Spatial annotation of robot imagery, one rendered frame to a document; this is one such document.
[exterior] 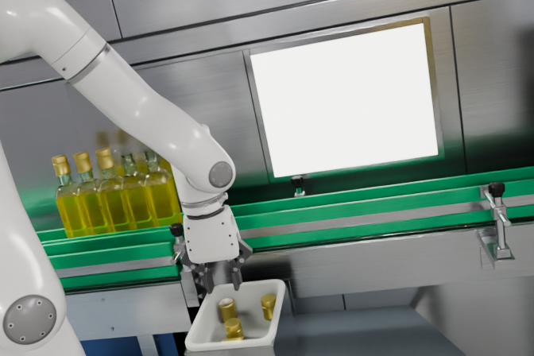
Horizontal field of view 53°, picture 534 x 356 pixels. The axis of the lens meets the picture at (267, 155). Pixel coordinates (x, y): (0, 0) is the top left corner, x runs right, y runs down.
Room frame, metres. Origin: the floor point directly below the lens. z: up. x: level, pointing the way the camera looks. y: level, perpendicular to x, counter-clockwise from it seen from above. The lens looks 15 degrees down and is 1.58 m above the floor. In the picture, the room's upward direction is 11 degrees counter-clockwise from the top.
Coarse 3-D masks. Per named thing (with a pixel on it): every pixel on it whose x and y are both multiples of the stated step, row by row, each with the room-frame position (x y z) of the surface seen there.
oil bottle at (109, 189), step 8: (120, 176) 1.25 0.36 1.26; (104, 184) 1.23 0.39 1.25; (112, 184) 1.22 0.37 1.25; (120, 184) 1.23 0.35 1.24; (104, 192) 1.22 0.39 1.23; (112, 192) 1.22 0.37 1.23; (120, 192) 1.22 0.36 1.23; (104, 200) 1.23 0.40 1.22; (112, 200) 1.22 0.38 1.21; (120, 200) 1.22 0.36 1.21; (104, 208) 1.23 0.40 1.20; (112, 208) 1.22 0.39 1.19; (120, 208) 1.22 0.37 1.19; (112, 216) 1.22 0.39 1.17; (120, 216) 1.22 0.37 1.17; (112, 224) 1.23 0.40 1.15; (120, 224) 1.22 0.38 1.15; (128, 224) 1.22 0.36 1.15; (112, 232) 1.23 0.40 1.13
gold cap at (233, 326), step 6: (234, 318) 0.98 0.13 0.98; (228, 324) 0.97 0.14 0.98; (234, 324) 0.96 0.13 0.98; (240, 324) 0.97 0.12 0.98; (228, 330) 0.96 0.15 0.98; (234, 330) 0.95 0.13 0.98; (240, 330) 0.96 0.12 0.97; (228, 336) 0.96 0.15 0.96; (234, 336) 0.95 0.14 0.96; (240, 336) 0.96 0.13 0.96
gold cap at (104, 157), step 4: (104, 148) 1.26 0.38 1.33; (108, 148) 1.25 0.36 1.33; (96, 152) 1.24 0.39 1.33; (100, 152) 1.23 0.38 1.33; (104, 152) 1.23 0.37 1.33; (108, 152) 1.24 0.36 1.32; (96, 156) 1.24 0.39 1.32; (100, 156) 1.23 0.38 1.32; (104, 156) 1.23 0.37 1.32; (108, 156) 1.24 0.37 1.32; (100, 160) 1.23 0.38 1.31; (104, 160) 1.23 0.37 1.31; (108, 160) 1.24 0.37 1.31; (112, 160) 1.25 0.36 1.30; (100, 164) 1.24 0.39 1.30; (104, 164) 1.23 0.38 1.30; (108, 164) 1.24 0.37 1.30; (112, 164) 1.24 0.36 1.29; (100, 168) 1.24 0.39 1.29; (104, 168) 1.23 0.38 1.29
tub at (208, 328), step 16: (224, 288) 1.08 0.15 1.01; (240, 288) 1.07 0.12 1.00; (256, 288) 1.06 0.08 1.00; (272, 288) 1.05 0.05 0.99; (208, 304) 1.02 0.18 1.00; (240, 304) 1.07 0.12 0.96; (256, 304) 1.06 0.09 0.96; (208, 320) 1.00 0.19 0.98; (240, 320) 1.04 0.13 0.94; (256, 320) 1.03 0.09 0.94; (272, 320) 0.91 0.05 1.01; (192, 336) 0.91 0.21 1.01; (208, 336) 0.97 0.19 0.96; (224, 336) 1.00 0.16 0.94; (256, 336) 0.97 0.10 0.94; (272, 336) 0.86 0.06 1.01
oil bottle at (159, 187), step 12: (144, 180) 1.21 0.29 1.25; (156, 180) 1.20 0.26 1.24; (168, 180) 1.22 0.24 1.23; (156, 192) 1.20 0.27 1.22; (168, 192) 1.20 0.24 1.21; (156, 204) 1.20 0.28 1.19; (168, 204) 1.20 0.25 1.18; (156, 216) 1.20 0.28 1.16; (168, 216) 1.20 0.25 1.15; (180, 216) 1.24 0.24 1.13
